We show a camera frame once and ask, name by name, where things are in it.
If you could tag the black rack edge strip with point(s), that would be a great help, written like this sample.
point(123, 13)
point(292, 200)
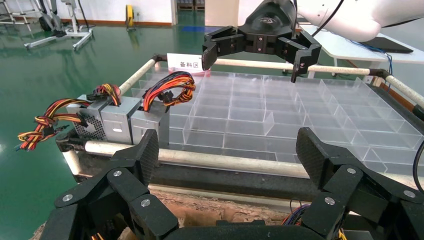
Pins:
point(232, 184)

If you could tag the black wheel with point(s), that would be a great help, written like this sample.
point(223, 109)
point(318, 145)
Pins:
point(53, 28)

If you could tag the black pipe connector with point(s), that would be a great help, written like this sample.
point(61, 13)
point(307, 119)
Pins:
point(420, 112)
point(159, 58)
point(377, 73)
point(68, 144)

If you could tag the white rack pipe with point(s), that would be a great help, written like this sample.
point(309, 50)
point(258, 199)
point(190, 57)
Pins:
point(137, 76)
point(404, 89)
point(215, 159)
point(71, 162)
point(258, 65)

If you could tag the white table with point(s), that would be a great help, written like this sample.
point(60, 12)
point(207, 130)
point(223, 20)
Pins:
point(348, 49)

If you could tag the brown cardboard divider box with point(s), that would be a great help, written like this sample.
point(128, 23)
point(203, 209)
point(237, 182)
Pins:
point(205, 212)

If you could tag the white sign with characters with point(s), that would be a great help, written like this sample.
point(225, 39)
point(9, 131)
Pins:
point(188, 63)

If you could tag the clear acrylic divider tray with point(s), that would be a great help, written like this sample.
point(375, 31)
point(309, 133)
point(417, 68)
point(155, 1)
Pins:
point(251, 116)

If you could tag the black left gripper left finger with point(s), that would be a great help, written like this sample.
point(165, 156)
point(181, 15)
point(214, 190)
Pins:
point(132, 185)

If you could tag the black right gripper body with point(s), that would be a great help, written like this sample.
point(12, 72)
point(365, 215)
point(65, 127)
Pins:
point(268, 30)

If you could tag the black laptop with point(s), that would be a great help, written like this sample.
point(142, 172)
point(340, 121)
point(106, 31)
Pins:
point(387, 44)

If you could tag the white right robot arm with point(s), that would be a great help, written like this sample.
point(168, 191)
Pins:
point(364, 16)

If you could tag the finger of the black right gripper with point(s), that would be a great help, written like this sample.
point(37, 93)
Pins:
point(303, 49)
point(222, 43)

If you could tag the white metal stand frame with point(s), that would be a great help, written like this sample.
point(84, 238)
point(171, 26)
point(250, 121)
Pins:
point(76, 33)

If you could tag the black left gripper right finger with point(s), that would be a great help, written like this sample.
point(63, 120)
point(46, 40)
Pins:
point(334, 185)

